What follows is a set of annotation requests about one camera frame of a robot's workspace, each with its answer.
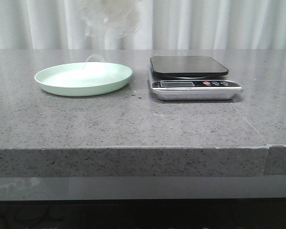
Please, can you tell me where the white pleated curtain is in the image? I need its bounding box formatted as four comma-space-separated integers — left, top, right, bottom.
0, 0, 286, 50

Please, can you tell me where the white vermicelli noodle bundle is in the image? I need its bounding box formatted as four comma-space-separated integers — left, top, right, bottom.
80, 0, 143, 70

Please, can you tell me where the black silver kitchen scale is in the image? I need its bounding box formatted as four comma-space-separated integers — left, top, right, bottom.
149, 56, 243, 101

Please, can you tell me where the light green round plate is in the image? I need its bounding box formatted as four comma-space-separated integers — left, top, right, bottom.
34, 62, 133, 97

